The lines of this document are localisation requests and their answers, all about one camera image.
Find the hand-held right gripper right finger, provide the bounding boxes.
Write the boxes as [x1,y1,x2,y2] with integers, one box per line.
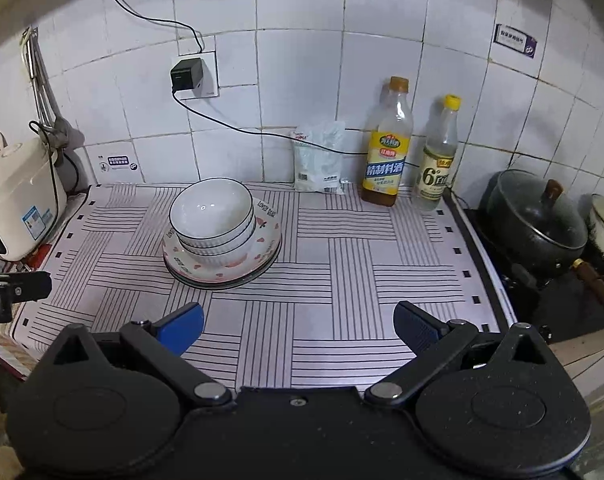
[364,300,555,406]

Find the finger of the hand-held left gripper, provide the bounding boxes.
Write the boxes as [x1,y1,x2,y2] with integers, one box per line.
[0,271,53,306]

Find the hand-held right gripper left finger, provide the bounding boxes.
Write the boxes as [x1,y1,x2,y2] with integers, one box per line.
[52,302,233,406]

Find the white plate with sun print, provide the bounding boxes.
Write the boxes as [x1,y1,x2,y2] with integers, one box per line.
[163,255,282,287]

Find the blue plate with egg print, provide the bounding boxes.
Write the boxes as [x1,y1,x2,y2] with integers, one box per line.
[167,260,280,291]

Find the white bowl with dark rim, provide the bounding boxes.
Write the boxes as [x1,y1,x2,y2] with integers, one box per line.
[174,217,257,256]
[179,232,257,267]
[168,178,255,243]

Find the white plate with bunny print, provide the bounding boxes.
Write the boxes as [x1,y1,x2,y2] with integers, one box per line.
[162,197,282,283]

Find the striped table mat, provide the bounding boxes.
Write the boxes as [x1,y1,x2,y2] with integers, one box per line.
[9,180,515,396]

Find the cream rice cooker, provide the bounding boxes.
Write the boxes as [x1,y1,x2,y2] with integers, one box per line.
[0,137,69,262]

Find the black stove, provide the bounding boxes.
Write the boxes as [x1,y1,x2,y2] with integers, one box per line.
[462,205,604,346]

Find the clear vinegar bottle yellow cap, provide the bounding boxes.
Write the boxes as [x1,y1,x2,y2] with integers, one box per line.
[411,94,459,212]

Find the cooking wine bottle yellow label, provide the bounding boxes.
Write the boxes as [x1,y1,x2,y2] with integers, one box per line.
[360,76,414,208]

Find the glass pot lid wooden knob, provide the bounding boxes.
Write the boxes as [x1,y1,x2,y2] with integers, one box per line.
[487,170,589,251]

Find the white plastic salt bag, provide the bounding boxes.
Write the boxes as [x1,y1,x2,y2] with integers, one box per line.
[289,120,346,195]

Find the hanging metal utensils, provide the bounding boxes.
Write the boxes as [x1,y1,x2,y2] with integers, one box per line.
[22,27,70,148]

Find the black plug-in charger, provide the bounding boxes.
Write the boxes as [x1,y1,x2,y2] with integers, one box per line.
[170,58,204,94]

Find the black power adapter in socket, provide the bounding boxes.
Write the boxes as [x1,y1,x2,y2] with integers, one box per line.
[177,35,219,101]

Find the black rice cooker cord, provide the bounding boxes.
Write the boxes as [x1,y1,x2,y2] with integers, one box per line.
[28,120,81,195]

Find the black pot with wooden handle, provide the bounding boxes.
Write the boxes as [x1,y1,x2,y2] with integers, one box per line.
[484,170,604,313]

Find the small white wall sticker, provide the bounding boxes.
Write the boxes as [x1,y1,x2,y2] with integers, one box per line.
[98,155,139,172]

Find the black charger cable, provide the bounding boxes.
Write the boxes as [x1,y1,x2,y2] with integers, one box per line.
[171,91,373,157]

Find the black power cable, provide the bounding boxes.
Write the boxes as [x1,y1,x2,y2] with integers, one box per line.
[101,0,204,53]

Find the blue and white wall sticker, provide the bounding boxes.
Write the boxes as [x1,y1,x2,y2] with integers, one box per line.
[493,22,539,59]

